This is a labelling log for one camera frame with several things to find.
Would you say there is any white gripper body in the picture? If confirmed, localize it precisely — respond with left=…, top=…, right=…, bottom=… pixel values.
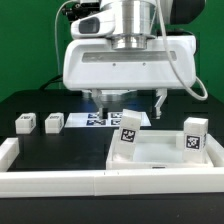
left=63, top=36, right=196, bottom=90

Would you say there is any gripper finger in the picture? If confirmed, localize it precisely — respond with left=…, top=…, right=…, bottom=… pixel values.
left=91, top=89, right=108, bottom=119
left=152, top=88, right=167, bottom=119

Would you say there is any white square tabletop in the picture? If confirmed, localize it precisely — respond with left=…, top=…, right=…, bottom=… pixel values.
left=106, top=130, right=213, bottom=170

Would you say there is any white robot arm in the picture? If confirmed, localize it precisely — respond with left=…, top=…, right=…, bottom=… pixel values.
left=63, top=0, right=208, bottom=118

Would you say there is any white fiducial marker sheet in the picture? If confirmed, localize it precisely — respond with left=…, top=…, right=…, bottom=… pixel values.
left=64, top=111, right=152, bottom=128

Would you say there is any white U-shaped obstacle fence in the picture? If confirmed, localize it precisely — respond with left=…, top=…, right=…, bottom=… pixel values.
left=0, top=137, right=224, bottom=198

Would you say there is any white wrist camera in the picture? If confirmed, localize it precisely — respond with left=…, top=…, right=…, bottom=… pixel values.
left=71, top=10, right=115, bottom=39

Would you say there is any black cable bundle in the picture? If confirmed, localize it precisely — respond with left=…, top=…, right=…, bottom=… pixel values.
left=39, top=6, right=81, bottom=91

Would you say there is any grey thin cable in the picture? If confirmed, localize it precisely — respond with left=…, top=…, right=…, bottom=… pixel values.
left=54, top=0, right=77, bottom=90

